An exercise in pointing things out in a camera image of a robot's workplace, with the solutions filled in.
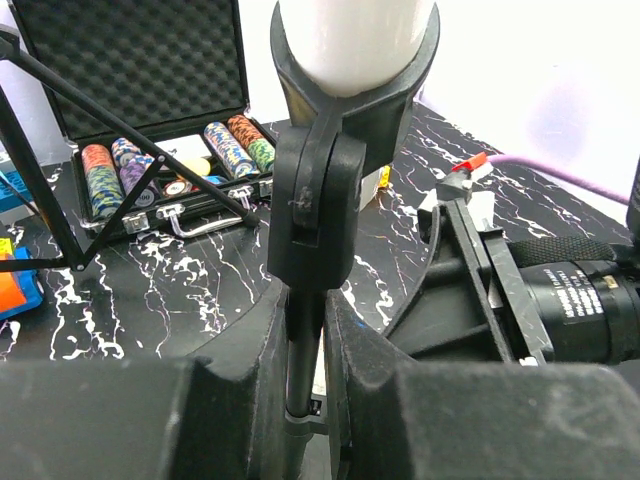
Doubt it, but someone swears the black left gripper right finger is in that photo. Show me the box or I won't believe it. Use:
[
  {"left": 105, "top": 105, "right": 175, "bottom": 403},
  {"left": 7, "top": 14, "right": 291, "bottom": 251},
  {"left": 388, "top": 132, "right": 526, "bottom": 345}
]
[{"left": 324, "top": 293, "right": 639, "bottom": 479}]

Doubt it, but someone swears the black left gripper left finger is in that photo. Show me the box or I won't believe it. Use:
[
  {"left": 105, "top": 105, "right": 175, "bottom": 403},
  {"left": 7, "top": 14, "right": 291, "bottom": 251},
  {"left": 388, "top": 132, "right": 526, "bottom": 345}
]
[{"left": 1, "top": 282, "right": 286, "bottom": 479}]

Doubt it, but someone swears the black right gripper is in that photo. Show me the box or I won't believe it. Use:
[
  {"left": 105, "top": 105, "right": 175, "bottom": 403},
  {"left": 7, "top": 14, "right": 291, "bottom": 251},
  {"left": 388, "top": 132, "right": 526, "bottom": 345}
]
[{"left": 387, "top": 200, "right": 555, "bottom": 363}]

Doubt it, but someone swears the blue orange toy block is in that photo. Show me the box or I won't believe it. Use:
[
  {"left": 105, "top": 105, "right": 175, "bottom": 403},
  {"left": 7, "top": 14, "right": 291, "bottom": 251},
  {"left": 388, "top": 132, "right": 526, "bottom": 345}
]
[{"left": 0, "top": 237, "right": 44, "bottom": 321}]

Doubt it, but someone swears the yellow dealer chip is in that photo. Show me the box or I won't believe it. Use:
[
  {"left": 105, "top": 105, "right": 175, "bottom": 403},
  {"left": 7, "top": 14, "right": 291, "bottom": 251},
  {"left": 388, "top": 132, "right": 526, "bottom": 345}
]
[{"left": 180, "top": 157, "right": 211, "bottom": 177}]

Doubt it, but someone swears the white playing card deck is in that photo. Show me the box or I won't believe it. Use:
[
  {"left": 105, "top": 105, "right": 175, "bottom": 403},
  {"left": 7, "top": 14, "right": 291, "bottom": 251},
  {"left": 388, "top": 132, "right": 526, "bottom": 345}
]
[{"left": 156, "top": 135, "right": 211, "bottom": 160}]

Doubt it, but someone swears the light blue toy block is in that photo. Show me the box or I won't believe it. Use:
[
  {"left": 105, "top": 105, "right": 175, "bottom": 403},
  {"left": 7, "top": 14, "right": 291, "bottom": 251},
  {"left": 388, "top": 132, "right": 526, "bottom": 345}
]
[{"left": 1, "top": 170, "right": 37, "bottom": 225}]

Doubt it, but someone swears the black poker chip case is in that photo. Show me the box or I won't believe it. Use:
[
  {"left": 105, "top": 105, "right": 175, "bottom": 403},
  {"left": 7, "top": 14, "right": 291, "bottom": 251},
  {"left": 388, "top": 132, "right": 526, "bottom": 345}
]
[{"left": 9, "top": 1, "right": 272, "bottom": 238}]

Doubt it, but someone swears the black music stand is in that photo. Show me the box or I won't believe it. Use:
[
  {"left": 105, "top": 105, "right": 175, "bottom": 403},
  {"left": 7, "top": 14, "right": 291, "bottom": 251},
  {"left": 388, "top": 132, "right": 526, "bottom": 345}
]
[{"left": 0, "top": 27, "right": 261, "bottom": 274}]

